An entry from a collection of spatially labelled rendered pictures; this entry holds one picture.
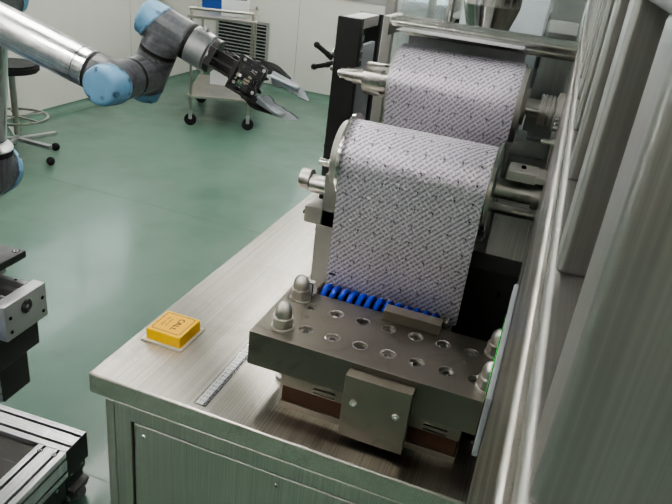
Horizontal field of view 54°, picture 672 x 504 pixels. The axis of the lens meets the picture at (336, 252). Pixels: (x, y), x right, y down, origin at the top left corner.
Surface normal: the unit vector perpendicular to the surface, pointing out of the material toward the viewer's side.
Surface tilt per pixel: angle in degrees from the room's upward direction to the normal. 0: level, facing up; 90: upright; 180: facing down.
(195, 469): 90
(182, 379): 0
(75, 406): 0
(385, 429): 90
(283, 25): 90
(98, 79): 90
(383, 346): 0
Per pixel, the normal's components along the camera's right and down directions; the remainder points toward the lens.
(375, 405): -0.34, 0.38
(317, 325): 0.11, -0.89
